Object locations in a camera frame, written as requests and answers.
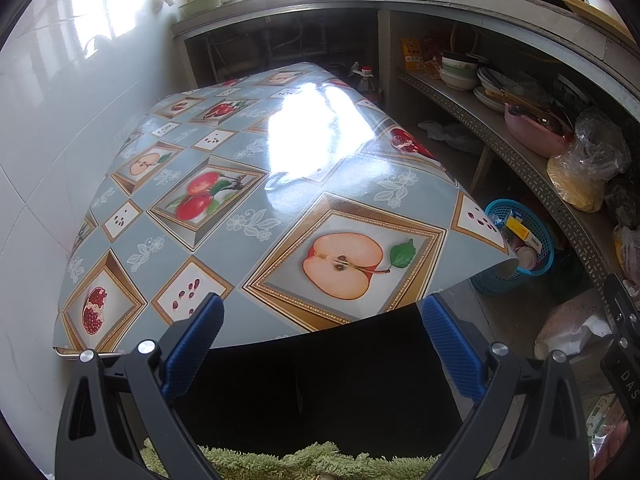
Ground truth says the wooden-handled knife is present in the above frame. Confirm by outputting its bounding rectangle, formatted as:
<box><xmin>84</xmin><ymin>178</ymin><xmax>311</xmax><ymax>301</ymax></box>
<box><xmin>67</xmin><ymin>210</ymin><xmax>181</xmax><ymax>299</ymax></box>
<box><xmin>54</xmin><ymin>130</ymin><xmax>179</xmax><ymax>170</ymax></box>
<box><xmin>482</xmin><ymin>87</ymin><xmax>538</xmax><ymax>111</ymax></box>

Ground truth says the green basin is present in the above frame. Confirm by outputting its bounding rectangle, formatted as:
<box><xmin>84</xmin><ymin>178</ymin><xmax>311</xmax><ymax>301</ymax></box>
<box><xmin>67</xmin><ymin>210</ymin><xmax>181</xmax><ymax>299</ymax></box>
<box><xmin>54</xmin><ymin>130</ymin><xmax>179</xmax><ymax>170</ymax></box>
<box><xmin>178</xmin><ymin>0</ymin><xmax>224</xmax><ymax>18</ymax></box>

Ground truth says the crumpled clear plastic bag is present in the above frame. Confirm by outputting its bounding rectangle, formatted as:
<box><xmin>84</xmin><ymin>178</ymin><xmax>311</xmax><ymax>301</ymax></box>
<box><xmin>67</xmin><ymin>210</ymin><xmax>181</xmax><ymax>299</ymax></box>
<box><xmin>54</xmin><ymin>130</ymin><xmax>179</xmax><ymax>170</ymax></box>
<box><xmin>612</xmin><ymin>225</ymin><xmax>640</xmax><ymax>281</ymax></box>

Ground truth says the wooden cutting board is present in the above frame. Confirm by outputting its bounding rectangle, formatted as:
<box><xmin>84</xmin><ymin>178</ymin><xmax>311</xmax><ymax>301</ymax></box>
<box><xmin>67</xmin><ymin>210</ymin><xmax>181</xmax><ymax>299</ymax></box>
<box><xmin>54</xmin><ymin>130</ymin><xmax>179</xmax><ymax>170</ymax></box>
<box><xmin>561</xmin><ymin>0</ymin><xmax>636</xmax><ymax>46</ymax></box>

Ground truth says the pink plastic basin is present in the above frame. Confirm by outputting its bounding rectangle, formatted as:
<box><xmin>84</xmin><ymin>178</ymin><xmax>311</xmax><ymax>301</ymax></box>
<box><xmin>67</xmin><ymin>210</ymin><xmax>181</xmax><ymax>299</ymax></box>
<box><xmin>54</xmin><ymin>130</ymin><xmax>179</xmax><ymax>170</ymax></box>
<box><xmin>504</xmin><ymin>102</ymin><xmax>573</xmax><ymax>158</ymax></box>

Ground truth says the person's dark clothing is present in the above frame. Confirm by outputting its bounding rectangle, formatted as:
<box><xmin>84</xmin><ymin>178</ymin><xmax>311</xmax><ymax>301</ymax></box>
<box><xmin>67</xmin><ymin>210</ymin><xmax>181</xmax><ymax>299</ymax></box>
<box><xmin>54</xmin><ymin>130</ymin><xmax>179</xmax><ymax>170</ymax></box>
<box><xmin>172</xmin><ymin>302</ymin><xmax>463</xmax><ymax>461</ymax></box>

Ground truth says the steel pan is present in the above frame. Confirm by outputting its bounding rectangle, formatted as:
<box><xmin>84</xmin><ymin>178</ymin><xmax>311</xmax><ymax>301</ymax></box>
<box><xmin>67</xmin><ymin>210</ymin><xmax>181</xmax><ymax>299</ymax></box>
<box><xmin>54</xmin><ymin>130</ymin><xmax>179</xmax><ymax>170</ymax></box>
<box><xmin>582</xmin><ymin>0</ymin><xmax>621</xmax><ymax>16</ymax></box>

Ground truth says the perforated metal shelf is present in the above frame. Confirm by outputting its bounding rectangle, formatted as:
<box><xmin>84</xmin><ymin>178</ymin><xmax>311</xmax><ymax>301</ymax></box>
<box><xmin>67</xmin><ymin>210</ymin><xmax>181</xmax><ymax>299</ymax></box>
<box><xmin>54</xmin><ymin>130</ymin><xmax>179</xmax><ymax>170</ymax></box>
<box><xmin>396</xmin><ymin>67</ymin><xmax>621</xmax><ymax>311</ymax></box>

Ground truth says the person's fleece jacket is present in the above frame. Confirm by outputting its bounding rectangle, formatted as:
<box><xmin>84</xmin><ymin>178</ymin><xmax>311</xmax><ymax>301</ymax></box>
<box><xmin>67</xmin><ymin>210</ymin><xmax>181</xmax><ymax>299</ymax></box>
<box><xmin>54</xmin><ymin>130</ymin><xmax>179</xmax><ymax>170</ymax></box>
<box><xmin>139</xmin><ymin>439</ymin><xmax>496</xmax><ymax>480</ymax></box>

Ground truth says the white plastic bag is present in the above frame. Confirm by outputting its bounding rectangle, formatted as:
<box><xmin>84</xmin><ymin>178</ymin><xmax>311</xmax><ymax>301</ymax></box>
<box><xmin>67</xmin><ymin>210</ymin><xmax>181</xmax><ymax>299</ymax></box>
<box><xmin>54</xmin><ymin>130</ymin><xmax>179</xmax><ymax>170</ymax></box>
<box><xmin>417</xmin><ymin>120</ymin><xmax>483</xmax><ymax>153</ymax></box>

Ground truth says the cooking oil bottle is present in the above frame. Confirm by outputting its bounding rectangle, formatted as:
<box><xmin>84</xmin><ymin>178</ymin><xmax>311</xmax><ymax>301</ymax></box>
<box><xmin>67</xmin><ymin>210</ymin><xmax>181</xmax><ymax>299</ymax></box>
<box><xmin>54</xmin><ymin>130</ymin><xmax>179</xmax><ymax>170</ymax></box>
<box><xmin>357</xmin><ymin>65</ymin><xmax>382</xmax><ymax>98</ymax></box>

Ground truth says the stack of plates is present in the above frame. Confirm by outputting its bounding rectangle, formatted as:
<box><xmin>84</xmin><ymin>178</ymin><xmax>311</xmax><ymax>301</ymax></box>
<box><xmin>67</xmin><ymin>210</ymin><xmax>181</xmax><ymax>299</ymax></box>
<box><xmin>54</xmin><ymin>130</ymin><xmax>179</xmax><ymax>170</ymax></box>
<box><xmin>472</xmin><ymin>66</ymin><xmax>521</xmax><ymax>113</ymax></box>

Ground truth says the stack of bowls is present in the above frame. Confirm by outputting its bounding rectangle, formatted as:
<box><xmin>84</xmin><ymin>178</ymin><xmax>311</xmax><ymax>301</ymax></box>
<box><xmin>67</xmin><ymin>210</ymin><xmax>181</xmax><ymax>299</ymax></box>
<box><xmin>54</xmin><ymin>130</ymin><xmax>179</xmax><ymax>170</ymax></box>
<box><xmin>439</xmin><ymin>51</ymin><xmax>480</xmax><ymax>92</ymax></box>

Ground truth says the plastic bag of yellow meal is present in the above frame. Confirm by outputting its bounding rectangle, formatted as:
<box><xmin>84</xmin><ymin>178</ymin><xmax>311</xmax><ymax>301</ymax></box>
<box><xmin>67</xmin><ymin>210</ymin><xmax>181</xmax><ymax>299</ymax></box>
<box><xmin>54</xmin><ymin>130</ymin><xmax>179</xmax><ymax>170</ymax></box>
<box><xmin>546</xmin><ymin>106</ymin><xmax>632</xmax><ymax>213</ymax></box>

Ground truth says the fruit-print tablecloth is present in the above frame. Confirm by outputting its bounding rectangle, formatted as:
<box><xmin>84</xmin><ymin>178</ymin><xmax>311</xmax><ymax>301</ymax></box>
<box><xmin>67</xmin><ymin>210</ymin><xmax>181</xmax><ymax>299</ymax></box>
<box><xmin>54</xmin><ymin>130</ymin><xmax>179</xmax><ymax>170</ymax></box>
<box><xmin>52</xmin><ymin>61</ymin><xmax>521</xmax><ymax>361</ymax></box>

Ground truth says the person's right hand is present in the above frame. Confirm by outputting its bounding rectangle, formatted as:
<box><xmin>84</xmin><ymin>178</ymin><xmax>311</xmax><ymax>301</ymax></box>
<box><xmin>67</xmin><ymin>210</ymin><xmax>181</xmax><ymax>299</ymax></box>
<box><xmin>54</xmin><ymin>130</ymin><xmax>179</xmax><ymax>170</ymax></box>
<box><xmin>590</xmin><ymin>417</ymin><xmax>632</xmax><ymax>480</ymax></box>

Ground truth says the orange snack packet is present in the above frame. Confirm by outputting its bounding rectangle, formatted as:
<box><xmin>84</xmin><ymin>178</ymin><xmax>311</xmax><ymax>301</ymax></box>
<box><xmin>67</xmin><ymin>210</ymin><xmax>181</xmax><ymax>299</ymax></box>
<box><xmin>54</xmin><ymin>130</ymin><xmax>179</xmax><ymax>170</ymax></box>
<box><xmin>401</xmin><ymin>37</ymin><xmax>423</xmax><ymax>71</ymax></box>

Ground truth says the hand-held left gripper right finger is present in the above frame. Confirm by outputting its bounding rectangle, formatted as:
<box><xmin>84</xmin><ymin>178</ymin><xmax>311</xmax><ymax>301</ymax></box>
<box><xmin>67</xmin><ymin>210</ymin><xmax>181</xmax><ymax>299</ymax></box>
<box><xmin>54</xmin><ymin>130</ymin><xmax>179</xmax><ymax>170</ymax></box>
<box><xmin>421</xmin><ymin>294</ymin><xmax>591</xmax><ymax>480</ymax></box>

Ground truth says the printed plastic bag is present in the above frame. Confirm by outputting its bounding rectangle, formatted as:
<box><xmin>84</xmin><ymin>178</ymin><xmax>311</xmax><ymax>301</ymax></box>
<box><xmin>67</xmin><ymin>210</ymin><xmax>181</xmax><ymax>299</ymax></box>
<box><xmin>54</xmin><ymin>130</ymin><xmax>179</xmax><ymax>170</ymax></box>
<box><xmin>582</xmin><ymin>390</ymin><xmax>626</xmax><ymax>456</ymax></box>

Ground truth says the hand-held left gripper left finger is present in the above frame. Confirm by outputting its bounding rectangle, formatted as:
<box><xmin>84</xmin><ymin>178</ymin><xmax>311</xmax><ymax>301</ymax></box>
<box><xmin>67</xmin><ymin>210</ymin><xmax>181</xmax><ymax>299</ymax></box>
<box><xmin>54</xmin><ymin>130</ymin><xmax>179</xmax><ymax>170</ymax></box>
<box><xmin>55</xmin><ymin>292</ymin><xmax>226</xmax><ymax>480</ymax></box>

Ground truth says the blue plastic basket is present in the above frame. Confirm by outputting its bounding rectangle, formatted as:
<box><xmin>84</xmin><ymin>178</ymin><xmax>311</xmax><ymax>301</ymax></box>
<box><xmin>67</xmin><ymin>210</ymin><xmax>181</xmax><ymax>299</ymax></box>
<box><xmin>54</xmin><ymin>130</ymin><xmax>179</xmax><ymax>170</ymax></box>
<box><xmin>470</xmin><ymin>199</ymin><xmax>556</xmax><ymax>297</ymax></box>

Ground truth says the concrete kitchen counter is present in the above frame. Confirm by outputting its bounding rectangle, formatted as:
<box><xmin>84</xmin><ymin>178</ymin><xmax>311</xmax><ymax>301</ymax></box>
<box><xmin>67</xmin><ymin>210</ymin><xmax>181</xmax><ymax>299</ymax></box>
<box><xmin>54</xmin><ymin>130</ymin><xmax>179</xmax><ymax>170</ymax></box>
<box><xmin>170</xmin><ymin>0</ymin><xmax>640</xmax><ymax>76</ymax></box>

